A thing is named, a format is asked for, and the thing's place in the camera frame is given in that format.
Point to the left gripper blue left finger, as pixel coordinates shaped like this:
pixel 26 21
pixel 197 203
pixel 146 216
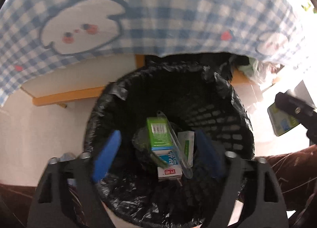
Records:
pixel 105 158

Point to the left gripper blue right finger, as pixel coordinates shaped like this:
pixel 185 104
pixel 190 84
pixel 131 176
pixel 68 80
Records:
pixel 211 153

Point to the green white carton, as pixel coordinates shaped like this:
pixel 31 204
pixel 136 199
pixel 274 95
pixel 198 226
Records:
pixel 281 121

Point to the green medicine box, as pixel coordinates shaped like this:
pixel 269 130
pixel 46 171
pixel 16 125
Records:
pixel 159 135

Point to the black trash bin with liner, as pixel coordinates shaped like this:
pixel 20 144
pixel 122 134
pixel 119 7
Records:
pixel 192 96

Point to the white blue milk carton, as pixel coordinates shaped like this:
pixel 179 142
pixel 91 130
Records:
pixel 168 166

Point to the blue checkered bear tablecloth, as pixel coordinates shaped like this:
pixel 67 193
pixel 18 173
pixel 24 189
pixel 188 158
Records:
pixel 40 36

